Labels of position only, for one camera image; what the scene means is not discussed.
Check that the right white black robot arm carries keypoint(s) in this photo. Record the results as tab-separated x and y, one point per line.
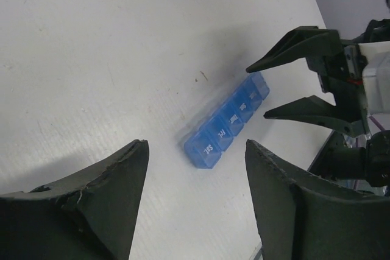
371	161

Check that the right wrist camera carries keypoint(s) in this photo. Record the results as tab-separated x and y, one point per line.
376	76

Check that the blue weekly pill organizer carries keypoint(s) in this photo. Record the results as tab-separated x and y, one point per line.
207	142

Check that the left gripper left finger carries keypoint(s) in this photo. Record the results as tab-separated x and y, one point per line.
90	214

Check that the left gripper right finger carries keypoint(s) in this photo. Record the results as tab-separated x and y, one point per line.
302	216

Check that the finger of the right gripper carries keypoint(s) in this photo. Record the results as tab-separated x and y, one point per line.
343	117
301	42

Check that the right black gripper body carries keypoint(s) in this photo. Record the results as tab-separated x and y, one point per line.
341	75

